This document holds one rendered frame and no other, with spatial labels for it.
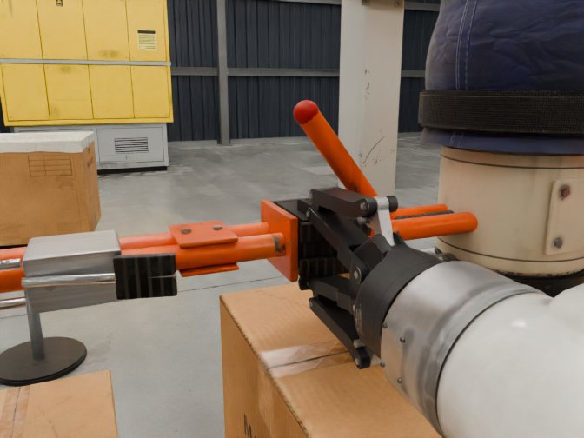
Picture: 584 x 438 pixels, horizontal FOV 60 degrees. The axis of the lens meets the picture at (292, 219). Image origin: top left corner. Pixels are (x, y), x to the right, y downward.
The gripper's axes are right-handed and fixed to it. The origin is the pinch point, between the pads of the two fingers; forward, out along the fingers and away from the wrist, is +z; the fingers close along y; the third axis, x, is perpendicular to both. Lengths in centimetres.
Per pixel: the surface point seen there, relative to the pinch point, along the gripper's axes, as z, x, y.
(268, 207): 1.4, -2.9, -2.7
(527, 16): -7.0, 18.2, -19.8
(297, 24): 1055, 445, -135
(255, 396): 2.5, -4.2, 18.3
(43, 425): 59, -32, 54
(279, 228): -1.5, -2.9, -1.4
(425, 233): -3.3, 11.9, 0.2
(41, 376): 173, -45, 106
